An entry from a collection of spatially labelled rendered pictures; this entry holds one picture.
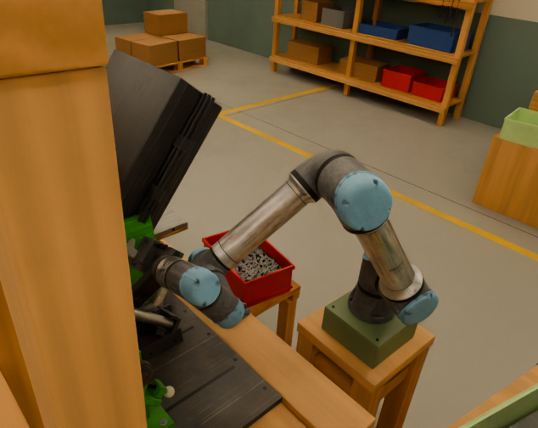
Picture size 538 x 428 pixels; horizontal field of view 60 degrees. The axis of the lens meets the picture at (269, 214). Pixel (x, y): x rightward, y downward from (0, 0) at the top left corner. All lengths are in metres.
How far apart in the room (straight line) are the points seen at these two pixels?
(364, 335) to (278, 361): 0.26
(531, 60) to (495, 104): 0.63
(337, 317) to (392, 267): 0.37
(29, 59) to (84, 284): 0.19
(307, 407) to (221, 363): 0.27
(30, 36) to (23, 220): 0.13
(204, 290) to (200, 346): 0.47
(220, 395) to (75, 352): 0.86
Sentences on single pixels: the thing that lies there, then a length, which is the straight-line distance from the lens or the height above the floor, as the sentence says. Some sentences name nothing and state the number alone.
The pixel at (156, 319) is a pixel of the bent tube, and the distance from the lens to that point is 1.37.
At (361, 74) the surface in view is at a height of 0.32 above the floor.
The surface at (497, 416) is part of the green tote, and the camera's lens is 1.41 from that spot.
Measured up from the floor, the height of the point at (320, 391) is 0.90.
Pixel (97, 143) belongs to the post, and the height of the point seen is 1.79.
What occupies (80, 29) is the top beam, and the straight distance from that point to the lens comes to 0.35.
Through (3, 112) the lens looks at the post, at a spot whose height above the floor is 1.83.
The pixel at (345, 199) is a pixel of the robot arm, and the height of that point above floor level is 1.48.
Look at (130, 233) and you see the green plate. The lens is 1.29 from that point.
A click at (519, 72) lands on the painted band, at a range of 6.45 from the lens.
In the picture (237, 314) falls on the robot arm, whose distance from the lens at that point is 1.08.
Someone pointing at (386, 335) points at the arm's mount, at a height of 0.94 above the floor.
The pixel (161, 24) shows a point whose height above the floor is 0.62.
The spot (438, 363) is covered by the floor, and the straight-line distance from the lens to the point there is 2.80.
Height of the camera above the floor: 1.94
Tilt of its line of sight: 31 degrees down
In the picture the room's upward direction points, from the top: 4 degrees clockwise
